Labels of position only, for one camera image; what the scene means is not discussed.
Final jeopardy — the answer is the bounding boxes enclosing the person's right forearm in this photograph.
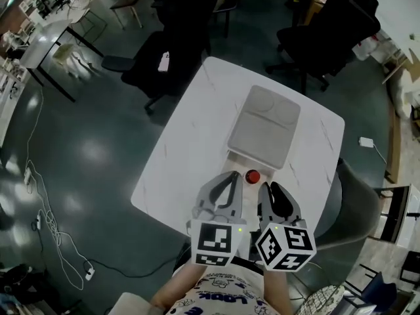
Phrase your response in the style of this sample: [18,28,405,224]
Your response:
[262,269,293,315]

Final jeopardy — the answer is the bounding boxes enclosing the white phone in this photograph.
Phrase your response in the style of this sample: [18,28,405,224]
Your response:
[158,51,171,73]

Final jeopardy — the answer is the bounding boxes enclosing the small white stool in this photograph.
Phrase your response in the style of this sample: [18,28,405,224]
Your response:
[52,43,89,75]

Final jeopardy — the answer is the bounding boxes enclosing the grey table black legs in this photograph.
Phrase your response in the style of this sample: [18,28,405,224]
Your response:
[19,18,104,103]

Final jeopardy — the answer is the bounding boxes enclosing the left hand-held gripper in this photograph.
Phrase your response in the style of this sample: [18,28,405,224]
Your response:
[186,171,248,268]

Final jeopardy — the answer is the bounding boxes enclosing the black cable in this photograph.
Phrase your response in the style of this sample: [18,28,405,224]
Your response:
[83,259,184,279]

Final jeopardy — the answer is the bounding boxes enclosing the wooden chair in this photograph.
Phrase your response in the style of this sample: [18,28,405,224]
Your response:
[110,0,145,29]

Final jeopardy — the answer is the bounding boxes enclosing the red-capped dark bottle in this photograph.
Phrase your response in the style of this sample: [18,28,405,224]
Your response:
[244,169,262,185]

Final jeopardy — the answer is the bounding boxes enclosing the black office chair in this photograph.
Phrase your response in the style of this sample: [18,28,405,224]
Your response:
[265,0,381,95]
[101,0,227,116]

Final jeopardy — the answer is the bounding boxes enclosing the white shelf of black helmets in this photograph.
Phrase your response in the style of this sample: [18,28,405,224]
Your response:
[0,57,26,111]

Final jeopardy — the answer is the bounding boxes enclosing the person's printed white shirt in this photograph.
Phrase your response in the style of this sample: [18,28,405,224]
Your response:
[116,267,280,315]

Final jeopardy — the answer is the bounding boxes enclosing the white cable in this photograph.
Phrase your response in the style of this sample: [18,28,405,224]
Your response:
[24,90,85,290]

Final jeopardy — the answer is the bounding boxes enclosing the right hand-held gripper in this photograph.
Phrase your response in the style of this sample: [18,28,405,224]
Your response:
[254,181,318,272]

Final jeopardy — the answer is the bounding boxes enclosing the person's left forearm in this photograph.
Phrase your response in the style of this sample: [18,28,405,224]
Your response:
[150,264,211,312]

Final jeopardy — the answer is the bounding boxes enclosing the white cabinet black frame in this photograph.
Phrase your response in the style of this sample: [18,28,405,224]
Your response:
[373,184,420,247]

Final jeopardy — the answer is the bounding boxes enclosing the grey shell chair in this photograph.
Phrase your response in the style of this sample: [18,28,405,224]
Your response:
[313,157,381,252]

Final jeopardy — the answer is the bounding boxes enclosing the white lattice patterned cushion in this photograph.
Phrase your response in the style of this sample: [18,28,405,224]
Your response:
[301,285,345,315]

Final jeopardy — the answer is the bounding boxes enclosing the white sack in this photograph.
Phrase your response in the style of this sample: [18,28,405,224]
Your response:
[387,69,420,117]

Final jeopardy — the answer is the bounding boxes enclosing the white plastic jug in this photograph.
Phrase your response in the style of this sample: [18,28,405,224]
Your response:
[352,36,378,60]

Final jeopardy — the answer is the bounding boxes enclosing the grey lidded box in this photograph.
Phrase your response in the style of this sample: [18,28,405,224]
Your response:
[221,84,302,195]

